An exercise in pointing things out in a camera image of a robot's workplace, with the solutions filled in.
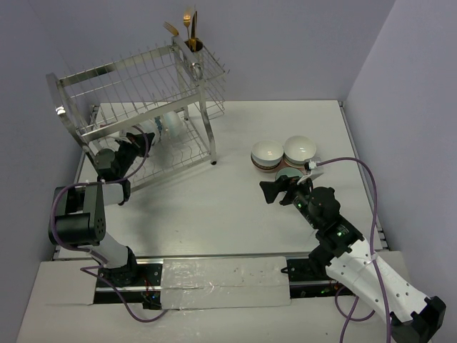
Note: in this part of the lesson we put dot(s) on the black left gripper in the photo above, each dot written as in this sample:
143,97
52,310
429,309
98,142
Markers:
132,146

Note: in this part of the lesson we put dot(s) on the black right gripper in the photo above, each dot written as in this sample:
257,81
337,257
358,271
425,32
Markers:
271,189

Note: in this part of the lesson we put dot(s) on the white bowl front stack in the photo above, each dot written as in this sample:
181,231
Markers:
148,128

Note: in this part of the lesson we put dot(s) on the blue floral bowl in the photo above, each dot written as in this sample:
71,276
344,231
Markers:
159,129

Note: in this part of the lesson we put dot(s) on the white bowl dark band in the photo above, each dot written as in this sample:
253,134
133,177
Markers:
173,124

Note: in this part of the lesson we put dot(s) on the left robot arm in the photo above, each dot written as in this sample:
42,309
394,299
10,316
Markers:
78,222

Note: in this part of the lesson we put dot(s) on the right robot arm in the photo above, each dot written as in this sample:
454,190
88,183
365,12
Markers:
344,255

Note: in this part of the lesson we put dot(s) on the stainless steel dish rack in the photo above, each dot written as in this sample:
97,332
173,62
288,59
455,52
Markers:
103,103

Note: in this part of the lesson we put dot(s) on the white bowl brown pattern stack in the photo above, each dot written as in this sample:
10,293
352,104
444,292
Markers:
266,154

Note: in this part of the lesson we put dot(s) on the white bowl orange stack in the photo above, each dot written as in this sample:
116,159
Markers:
298,150

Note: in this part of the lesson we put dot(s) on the perforated steel cutlery holder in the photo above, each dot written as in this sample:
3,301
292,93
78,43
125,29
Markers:
191,61

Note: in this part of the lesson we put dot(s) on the taped white cover sheet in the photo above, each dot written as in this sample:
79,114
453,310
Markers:
224,283

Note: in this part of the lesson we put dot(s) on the gold knife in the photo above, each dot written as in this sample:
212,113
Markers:
193,32

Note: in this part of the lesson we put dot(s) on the gold fork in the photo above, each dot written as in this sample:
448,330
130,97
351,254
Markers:
187,20

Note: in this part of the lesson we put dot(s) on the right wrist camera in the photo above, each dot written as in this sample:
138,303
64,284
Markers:
311,170

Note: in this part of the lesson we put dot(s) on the black mounting rail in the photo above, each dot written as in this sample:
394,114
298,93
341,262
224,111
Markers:
303,283

